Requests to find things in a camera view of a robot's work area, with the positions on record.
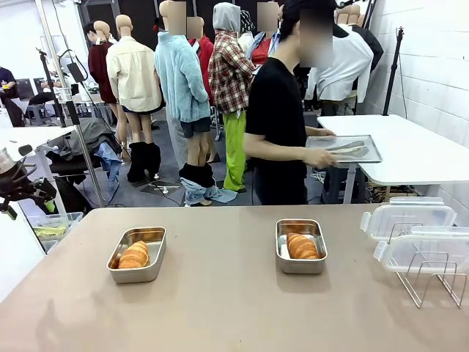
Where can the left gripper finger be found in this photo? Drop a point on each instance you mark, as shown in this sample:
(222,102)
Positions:
(45,188)
(50,206)

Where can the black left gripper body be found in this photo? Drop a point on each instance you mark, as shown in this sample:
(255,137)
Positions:
(16,187)

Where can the golden croissant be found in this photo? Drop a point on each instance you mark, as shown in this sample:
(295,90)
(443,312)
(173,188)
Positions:
(302,246)
(133,254)

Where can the rectangular steel container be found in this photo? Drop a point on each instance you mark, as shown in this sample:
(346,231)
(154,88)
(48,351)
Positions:
(300,267)
(135,275)

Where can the perforated metal baking tray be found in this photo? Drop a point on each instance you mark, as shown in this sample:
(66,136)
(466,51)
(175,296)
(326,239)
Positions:
(359,148)

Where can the person's right forearm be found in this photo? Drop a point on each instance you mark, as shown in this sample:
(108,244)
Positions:
(278,150)

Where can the person's left forearm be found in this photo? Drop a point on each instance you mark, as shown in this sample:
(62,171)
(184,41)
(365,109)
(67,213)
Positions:
(313,131)

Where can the person's right hand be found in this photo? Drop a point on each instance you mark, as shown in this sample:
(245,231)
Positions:
(322,158)

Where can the person's left hand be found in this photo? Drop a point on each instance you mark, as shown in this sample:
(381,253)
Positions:
(327,132)

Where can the clear plastic storage box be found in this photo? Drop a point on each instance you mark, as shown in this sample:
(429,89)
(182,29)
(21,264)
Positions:
(55,231)

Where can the black clothing pile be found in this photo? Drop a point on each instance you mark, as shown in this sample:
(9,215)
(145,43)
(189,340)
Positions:
(73,194)

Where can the silver light stand pole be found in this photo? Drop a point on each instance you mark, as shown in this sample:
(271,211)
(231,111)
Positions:
(90,161)

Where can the white work table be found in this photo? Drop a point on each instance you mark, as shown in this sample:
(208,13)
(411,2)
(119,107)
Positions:
(36,135)

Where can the light blue cloth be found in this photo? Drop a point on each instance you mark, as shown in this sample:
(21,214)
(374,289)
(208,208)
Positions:
(110,161)

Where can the grey coat pile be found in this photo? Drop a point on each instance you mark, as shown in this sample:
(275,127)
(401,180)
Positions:
(95,135)

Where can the grey plastic stool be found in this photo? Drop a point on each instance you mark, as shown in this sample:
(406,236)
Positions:
(36,113)

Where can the black boots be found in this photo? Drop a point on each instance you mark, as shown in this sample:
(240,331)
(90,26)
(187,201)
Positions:
(143,161)

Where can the person in dark shirt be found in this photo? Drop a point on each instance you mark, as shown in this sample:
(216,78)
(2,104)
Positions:
(7,82)

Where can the black tripod stand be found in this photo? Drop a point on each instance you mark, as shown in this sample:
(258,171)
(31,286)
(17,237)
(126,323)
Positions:
(47,73)

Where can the black lamp head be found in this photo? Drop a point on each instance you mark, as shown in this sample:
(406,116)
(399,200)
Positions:
(75,71)

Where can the mannequin in dark red jacket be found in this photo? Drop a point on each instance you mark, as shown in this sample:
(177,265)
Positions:
(99,69)

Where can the mannequin in cream jacket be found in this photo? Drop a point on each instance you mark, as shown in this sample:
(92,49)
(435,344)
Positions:
(133,77)

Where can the dropped black and denim trousers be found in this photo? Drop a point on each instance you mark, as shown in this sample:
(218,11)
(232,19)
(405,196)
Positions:
(199,183)

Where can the mannequin in light blue fleece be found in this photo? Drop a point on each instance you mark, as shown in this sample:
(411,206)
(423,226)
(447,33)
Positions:
(179,73)

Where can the mannequin in red hoodie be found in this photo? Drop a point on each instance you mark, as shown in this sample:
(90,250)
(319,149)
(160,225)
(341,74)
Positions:
(205,51)

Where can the mannequin in plaid shirt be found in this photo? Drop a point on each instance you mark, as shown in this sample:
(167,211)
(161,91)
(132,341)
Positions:
(229,73)

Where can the person in black t-shirt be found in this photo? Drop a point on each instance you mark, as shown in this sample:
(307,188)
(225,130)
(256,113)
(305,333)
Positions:
(275,102)

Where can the mannequin in blue shirt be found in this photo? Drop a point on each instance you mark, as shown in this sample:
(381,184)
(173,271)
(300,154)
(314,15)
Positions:
(262,51)

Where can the mannequin in white shirt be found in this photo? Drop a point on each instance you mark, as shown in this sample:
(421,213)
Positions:
(351,66)

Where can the clear plastic latch lid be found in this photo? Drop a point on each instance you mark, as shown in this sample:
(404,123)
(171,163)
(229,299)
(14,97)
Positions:
(403,216)
(432,243)

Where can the white side table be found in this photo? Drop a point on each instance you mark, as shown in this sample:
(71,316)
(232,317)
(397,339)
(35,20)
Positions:
(403,146)

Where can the mannequin in black coat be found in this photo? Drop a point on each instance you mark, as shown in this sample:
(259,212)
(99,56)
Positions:
(373,44)

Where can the grey mannequin base plate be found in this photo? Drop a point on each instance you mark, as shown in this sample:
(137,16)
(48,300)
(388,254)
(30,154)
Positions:
(161,190)

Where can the tall black camera stand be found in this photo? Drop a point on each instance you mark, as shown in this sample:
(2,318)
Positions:
(392,80)

